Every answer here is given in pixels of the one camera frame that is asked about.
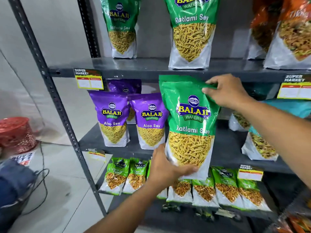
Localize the person's right hand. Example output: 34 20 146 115
202 74 251 111

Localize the person's left hand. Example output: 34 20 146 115
146 143 199 191

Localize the large green snack packet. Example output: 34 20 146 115
159 75 221 180
100 0 141 59
163 0 220 70

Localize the person's right forearm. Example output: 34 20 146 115
232 95 311 190

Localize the person's left forearm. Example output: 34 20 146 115
84 181 168 233

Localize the row of small green packets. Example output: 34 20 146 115
99 157 272 212

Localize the purple snack packet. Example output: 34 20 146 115
128 93 170 150
107 79 142 125
88 91 131 147

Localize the yellow shelf price label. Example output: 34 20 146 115
237 164 264 182
87 148 106 161
277 74 311 100
74 68 104 90

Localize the dark grey metal shelving rack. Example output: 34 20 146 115
7 0 311 233

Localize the orange red snack packet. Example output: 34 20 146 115
267 211 311 233

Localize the white printed floor sign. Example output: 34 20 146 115
10 150 36 167

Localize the dark blue bag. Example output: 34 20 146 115
0 159 37 232

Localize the red plastic basket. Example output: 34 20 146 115
0 116 37 155

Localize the black cable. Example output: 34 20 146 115
21 143 50 215

